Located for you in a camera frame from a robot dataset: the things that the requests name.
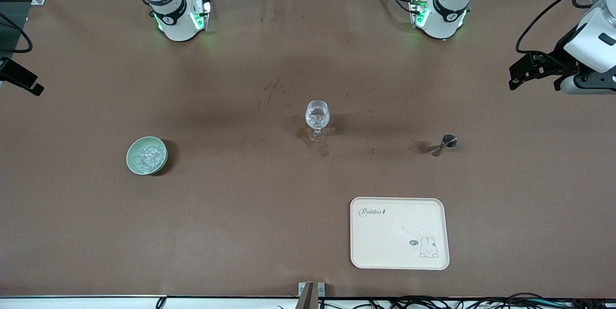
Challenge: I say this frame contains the clear stemmed wine glass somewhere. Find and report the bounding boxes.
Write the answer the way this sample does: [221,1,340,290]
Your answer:
[305,100,331,142]

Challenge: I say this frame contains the pale green ceramic bowl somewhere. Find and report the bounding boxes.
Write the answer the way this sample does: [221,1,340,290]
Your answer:
[126,136,168,175]

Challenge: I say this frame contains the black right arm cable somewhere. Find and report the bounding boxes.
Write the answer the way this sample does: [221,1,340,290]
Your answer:
[0,12,34,54]

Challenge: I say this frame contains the black cable bundle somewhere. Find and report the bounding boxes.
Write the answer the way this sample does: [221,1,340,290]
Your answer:
[155,293,616,309]

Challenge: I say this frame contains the cream rabbit print tray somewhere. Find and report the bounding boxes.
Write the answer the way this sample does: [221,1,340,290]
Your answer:
[350,197,450,270]

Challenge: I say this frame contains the clear ice cubes pile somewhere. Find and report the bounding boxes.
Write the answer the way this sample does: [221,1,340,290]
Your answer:
[134,142,165,171]

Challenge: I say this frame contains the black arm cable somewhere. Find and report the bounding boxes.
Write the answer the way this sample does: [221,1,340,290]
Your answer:
[516,0,610,57]
[0,12,34,54]

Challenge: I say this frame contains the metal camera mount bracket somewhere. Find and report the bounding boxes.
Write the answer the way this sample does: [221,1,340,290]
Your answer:
[298,282,325,309]

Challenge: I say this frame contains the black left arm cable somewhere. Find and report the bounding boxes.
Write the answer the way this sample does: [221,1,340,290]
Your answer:
[516,0,610,57]

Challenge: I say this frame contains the metal double jigger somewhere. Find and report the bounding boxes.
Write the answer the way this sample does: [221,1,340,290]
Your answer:
[430,134,458,157]

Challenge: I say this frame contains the brown table cover sheet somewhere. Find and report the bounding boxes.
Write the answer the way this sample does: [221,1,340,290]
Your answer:
[0,0,616,298]

